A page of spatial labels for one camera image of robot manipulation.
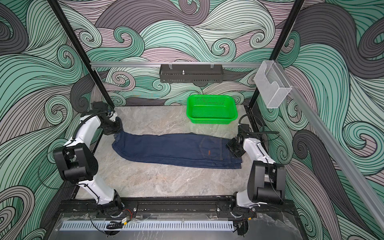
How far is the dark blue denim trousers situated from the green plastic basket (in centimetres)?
16

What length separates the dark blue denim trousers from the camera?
0.90 meters

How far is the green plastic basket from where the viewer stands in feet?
3.71
